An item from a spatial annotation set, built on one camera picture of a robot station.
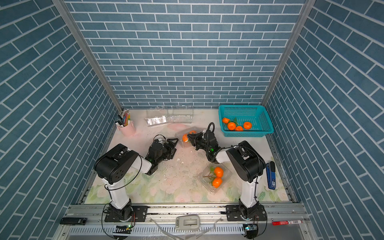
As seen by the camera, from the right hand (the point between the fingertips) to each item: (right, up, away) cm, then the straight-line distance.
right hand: (187, 135), depth 90 cm
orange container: (+27, +9, +18) cm, 34 cm away
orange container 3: (-2, -2, +6) cm, 7 cm away
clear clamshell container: (-22, +12, +11) cm, 27 cm away
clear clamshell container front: (+16, -23, -5) cm, 28 cm away
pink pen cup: (-41, +2, +11) cm, 42 cm away
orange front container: (+18, -20, -7) cm, 28 cm away
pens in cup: (-42, +12, +7) cm, 44 cm away
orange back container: (+36, +4, +15) cm, 39 cm away
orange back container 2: (+43, +6, +18) cm, 46 cm away
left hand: (-4, -6, +4) cm, 8 cm away
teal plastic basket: (+43, +9, +25) cm, 51 cm away
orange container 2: (+3, +1, +10) cm, 10 cm away
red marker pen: (+52, -40, -19) cm, 68 cm away
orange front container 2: (+17, -24, -11) cm, 31 cm away
